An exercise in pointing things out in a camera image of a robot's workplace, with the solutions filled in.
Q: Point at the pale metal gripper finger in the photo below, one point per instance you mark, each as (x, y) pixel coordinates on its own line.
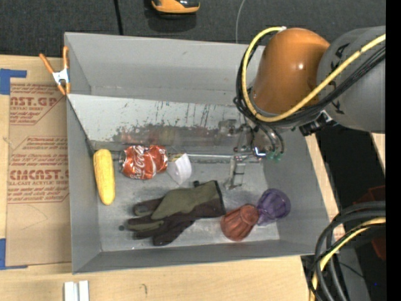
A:
(241, 174)
(233, 174)

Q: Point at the purple plastic cup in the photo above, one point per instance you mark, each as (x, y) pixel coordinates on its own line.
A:
(274, 205)

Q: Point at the orange-red plastic cup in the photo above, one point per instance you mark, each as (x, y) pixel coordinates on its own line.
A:
(238, 223)

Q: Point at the white plastic cup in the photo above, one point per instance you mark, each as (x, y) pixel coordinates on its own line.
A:
(180, 169)

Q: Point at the green and brown glove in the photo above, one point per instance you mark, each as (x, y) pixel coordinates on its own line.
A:
(185, 204)

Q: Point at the grey metal bin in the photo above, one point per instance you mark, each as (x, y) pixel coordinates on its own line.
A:
(188, 230)

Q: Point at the crushed red soda can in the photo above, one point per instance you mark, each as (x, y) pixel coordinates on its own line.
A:
(144, 163)

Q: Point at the yellow corn cob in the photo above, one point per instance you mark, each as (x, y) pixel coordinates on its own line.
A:
(104, 177)

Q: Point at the brown cardboard board red print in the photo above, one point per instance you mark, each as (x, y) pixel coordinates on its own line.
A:
(37, 199)

